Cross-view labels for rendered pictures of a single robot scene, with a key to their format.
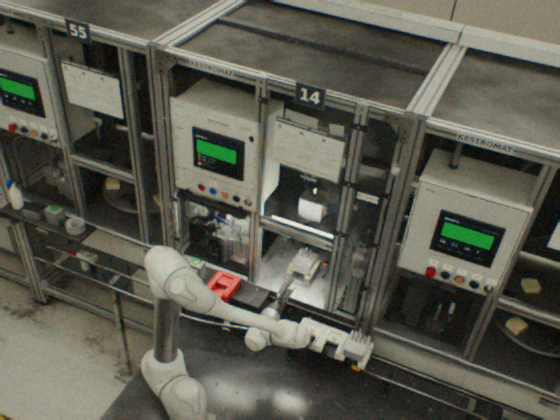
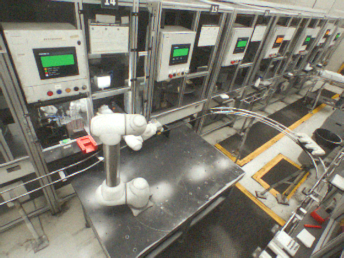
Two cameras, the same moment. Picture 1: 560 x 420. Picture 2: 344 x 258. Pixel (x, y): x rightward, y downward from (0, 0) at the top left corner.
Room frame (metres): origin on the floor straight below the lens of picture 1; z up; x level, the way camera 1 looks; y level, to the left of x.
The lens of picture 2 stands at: (0.90, 1.16, 2.19)
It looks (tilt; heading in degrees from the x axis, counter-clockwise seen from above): 37 degrees down; 295
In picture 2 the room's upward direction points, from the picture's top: 11 degrees clockwise
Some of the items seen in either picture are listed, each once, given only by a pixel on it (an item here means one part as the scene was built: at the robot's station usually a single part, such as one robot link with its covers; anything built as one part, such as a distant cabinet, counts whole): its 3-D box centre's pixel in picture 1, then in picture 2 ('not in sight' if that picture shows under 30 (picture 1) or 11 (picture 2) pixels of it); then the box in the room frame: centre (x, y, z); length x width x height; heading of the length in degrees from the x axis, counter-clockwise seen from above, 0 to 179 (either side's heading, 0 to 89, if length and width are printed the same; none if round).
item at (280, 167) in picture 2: not in sight; (282, 174); (0.18, -1.67, 0.01); 1.00 x 0.55 x 0.01; 71
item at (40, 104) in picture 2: (212, 202); (62, 99); (2.17, 0.42, 1.37); 0.36 x 0.04 x 0.04; 71
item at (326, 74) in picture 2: not in sight; (328, 91); (-0.40, -5.08, 0.48); 0.88 x 0.56 x 0.96; 179
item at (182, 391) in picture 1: (186, 401); (138, 191); (1.44, 0.40, 0.85); 0.18 x 0.16 x 0.22; 43
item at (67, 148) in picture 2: (197, 269); (66, 146); (2.13, 0.49, 0.97); 0.08 x 0.08 x 0.12; 71
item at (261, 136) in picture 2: not in sight; (297, 112); (0.10, -4.25, 0.01); 5.85 x 0.59 x 0.01; 71
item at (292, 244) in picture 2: not in sight; (287, 242); (0.38, 0.15, 0.92); 0.13 x 0.10 x 0.09; 161
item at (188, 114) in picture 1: (226, 145); (50, 61); (2.30, 0.37, 1.60); 0.42 x 0.29 x 0.46; 71
